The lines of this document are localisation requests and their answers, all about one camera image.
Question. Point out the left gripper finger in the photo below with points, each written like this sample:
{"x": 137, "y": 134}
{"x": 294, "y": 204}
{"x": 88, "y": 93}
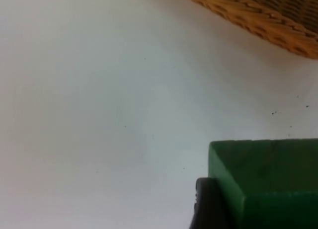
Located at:
{"x": 207, "y": 206}

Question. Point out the pale brown wicker basket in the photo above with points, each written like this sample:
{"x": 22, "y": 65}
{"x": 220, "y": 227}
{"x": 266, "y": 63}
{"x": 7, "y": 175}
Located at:
{"x": 263, "y": 15}

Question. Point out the green cube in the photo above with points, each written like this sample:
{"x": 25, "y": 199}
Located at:
{"x": 268, "y": 181}

